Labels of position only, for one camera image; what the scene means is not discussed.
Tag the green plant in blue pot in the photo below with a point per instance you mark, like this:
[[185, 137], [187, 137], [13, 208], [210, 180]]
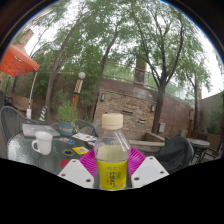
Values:
[[66, 115]]

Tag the flat round red coaster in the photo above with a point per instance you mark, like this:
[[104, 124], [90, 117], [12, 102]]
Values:
[[64, 163]]

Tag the black backpack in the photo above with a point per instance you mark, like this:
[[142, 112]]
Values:
[[175, 155]]

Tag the grey mesh patio chair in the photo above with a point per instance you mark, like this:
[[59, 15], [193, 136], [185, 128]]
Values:
[[11, 123], [85, 125]]

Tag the yellow blue striped cone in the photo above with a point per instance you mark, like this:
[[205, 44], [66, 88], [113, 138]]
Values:
[[43, 114]]

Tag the grey wall utility box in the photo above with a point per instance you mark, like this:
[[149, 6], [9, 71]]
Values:
[[161, 127]]

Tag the dark metal patio chair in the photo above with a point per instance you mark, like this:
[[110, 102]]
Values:
[[215, 151]]

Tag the yellow square card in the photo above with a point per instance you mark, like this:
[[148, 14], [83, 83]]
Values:
[[80, 150]]

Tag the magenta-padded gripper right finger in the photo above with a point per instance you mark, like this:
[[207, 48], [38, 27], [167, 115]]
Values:
[[150, 171]]

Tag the wall lantern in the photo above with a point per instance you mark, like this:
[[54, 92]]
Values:
[[103, 97], [153, 108]]

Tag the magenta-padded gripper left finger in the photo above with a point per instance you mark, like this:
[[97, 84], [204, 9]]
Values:
[[75, 173]]

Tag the grey laptop with stickers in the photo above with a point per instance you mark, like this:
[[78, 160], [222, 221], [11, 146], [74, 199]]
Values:
[[36, 130]]

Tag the clear bottle with yellow label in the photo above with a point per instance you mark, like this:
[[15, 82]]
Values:
[[112, 166]]

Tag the orange canopy tent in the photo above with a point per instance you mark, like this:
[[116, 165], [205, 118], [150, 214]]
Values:
[[18, 61]]

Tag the white ceramic mug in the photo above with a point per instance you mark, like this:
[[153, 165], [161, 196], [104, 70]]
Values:
[[44, 143]]

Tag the dark round patio table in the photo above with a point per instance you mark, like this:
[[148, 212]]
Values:
[[199, 143]]

